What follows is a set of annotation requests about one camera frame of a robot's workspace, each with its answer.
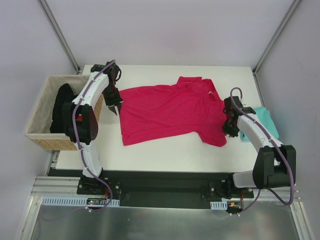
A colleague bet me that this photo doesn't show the pink t shirt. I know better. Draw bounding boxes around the pink t shirt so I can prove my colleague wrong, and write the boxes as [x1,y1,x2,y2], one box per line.
[119,76,227,147]

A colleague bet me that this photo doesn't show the black t shirt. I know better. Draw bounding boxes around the black t shirt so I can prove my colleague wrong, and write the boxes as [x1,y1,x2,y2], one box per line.
[49,83,77,134]

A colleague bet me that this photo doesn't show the folded teal t shirt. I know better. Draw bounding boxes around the folded teal t shirt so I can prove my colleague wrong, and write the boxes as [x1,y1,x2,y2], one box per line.
[238,106,280,143]

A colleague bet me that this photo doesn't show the left white cable duct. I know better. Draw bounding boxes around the left white cable duct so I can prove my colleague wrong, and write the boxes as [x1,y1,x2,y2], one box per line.
[42,196,120,208]

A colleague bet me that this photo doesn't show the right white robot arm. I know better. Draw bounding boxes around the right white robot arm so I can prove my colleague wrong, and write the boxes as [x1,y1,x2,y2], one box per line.
[222,96,297,198]

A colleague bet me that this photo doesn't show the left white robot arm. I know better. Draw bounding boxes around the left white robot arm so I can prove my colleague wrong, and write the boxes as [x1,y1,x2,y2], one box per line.
[61,59,123,195]

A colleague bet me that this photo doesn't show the white cable duct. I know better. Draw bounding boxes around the white cable duct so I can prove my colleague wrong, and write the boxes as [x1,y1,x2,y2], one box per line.
[210,200,228,211]
[42,196,120,208]

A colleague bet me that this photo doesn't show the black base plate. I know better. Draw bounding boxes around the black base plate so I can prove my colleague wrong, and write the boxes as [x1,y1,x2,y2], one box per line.
[76,170,254,209]

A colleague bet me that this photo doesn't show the right white cable duct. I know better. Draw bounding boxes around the right white cable duct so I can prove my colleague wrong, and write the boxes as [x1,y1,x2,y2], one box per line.
[210,200,228,211]

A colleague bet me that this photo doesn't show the aluminium rail frame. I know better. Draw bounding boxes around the aluminium rail frame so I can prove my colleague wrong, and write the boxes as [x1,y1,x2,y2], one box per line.
[17,151,314,240]

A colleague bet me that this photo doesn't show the wicker laundry basket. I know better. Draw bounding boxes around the wicker laundry basket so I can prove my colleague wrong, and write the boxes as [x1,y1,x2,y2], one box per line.
[25,75,89,151]

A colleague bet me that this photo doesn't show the left rear aluminium post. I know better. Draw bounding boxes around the left rear aluminium post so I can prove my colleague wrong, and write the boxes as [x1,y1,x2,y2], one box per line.
[37,0,81,74]

